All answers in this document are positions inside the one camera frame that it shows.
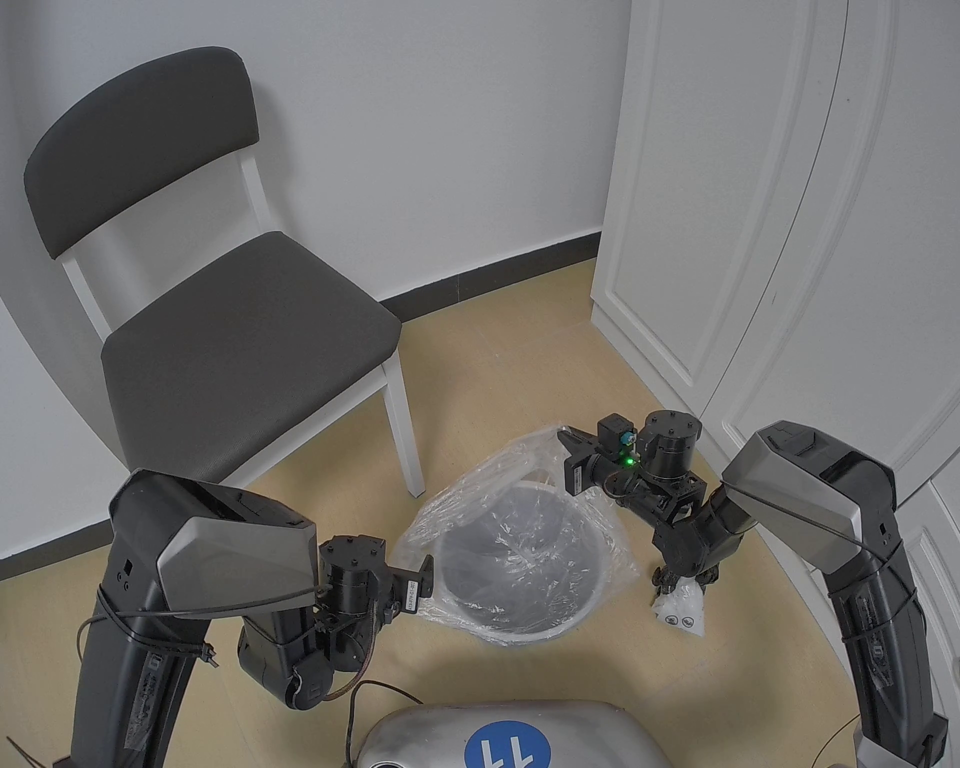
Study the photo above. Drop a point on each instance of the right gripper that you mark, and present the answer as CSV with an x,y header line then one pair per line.
x,y
600,472

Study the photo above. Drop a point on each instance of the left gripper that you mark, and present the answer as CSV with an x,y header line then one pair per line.
x,y
420,585

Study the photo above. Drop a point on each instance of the clear plastic bag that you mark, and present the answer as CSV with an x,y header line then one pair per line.
x,y
480,480

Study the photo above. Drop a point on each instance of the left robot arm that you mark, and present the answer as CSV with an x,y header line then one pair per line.
x,y
202,547

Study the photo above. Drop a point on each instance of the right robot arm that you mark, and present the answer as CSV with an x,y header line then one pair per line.
x,y
810,495

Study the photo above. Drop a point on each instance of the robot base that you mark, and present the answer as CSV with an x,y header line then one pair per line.
x,y
450,735

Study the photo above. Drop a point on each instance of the white trash bin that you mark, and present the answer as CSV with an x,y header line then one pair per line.
x,y
517,634

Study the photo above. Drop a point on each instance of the clear printed wrapper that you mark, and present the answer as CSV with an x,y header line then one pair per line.
x,y
682,611

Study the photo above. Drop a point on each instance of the white wardrobe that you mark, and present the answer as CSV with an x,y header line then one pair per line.
x,y
750,225

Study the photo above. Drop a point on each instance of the grey padded white chair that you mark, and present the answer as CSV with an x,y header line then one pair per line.
x,y
247,360

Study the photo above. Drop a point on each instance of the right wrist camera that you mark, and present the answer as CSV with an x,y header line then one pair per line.
x,y
615,433

